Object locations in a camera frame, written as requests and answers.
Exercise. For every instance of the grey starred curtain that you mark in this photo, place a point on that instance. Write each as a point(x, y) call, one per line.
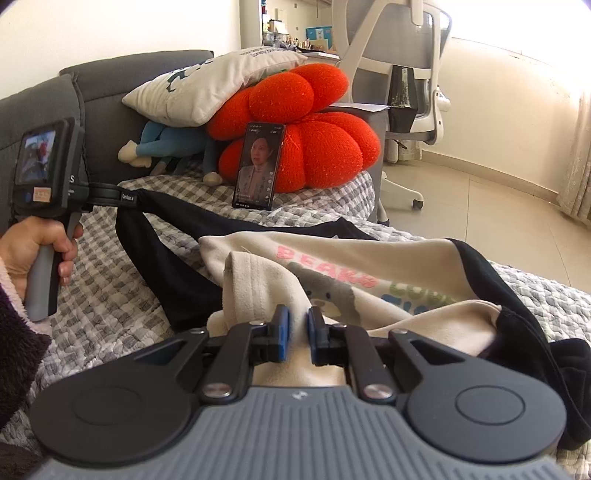
point(577, 175)

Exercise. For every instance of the white mesh office chair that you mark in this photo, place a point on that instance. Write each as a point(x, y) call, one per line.
point(401, 55)

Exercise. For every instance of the blue plush toy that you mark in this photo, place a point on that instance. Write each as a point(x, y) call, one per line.
point(161, 143)

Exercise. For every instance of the person's left hand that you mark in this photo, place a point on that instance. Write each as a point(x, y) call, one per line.
point(27, 244)

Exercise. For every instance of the orange pumpkin cushion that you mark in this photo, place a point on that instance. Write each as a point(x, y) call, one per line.
point(323, 147)

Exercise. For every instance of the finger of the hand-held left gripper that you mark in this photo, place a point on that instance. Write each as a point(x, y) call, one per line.
point(115, 194)

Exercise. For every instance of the white paper sheet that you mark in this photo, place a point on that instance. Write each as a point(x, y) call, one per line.
point(360, 107)

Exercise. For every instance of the white printed pillow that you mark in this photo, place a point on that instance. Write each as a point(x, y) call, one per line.
point(207, 87)

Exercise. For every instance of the grey white patterned quilt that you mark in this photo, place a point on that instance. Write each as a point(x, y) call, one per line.
point(101, 286)

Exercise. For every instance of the cream bear print sweatshirt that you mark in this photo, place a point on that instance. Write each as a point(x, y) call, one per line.
point(438, 263)

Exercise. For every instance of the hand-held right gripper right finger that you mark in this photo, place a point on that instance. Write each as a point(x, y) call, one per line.
point(316, 334)

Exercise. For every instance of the grey checked pillow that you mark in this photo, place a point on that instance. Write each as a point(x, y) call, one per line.
point(323, 198)

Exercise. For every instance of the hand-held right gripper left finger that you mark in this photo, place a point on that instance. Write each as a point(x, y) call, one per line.
point(280, 337)

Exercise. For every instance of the black smartphone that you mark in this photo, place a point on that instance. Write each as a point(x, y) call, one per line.
point(258, 166)

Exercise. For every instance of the person's left forearm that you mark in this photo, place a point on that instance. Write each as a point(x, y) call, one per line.
point(18, 360)

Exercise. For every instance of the grey bedside cabinet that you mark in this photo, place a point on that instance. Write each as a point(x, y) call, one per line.
point(376, 161)

